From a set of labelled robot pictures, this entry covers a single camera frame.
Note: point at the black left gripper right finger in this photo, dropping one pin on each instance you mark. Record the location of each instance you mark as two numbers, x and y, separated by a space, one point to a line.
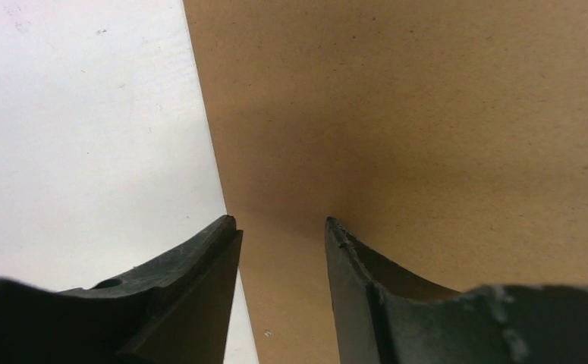
385 313

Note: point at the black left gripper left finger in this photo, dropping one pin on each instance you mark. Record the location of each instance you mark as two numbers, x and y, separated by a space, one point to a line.
175 308

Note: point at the brown cardboard backing board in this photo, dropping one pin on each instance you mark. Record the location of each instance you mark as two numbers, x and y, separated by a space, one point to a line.
451 136

